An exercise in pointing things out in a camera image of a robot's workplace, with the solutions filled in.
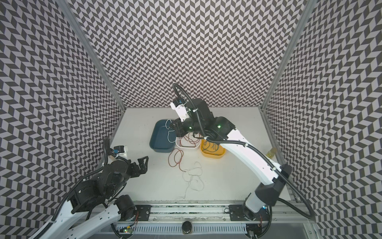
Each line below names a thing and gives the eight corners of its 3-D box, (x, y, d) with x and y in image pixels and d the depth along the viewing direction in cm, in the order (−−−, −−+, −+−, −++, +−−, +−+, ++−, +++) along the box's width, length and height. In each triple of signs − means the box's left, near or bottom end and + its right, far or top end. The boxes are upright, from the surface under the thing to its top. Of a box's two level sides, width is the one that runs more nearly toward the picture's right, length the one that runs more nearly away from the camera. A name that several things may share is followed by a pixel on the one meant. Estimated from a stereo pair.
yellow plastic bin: (198, 155, 95) (198, 150, 90) (200, 144, 101) (201, 138, 95) (223, 160, 93) (225, 155, 88) (224, 148, 99) (226, 142, 93)
